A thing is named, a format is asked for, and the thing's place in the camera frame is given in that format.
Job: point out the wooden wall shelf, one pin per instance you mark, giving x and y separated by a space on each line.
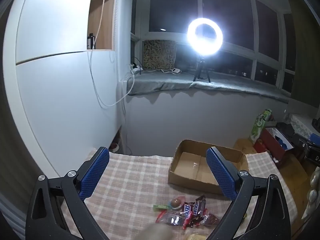
103 22

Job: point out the green printed box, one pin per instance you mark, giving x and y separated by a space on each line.
260 125

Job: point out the olive curtain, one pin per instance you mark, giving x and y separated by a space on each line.
303 55

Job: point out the brown chocolate bar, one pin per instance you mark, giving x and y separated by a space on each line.
200 205
189 213

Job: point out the patterned cushion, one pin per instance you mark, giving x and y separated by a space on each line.
160 55

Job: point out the red cardboard box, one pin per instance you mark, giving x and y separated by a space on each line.
271 142

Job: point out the clear red-edged snack packet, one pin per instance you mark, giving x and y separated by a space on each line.
171 219

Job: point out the person's right hand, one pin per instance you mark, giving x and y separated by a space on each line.
313 192

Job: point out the white power strip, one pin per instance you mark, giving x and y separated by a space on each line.
135 68

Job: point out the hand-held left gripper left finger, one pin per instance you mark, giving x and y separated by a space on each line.
93 172

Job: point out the white wardrobe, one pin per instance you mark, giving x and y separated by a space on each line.
57 80

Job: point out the chocolate ball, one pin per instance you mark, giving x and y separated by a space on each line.
175 202

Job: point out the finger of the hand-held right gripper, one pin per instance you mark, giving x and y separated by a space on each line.
315 138

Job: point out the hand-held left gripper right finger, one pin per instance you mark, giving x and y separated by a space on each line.
221 172

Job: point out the checked pink tablecloth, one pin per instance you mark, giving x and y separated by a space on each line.
135 180

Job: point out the black bottle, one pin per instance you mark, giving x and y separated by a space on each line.
90 41

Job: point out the packed yellow sandwich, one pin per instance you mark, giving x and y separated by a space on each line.
196 237

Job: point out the red packet of dark snacks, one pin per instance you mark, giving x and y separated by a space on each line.
211 219

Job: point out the black tripod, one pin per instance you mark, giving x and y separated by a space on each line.
201 67

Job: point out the green candy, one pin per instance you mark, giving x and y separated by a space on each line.
161 207

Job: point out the white lace cloth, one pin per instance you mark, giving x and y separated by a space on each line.
301 126

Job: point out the white power adapter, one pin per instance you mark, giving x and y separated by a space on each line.
176 70

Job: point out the window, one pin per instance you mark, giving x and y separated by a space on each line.
225 10

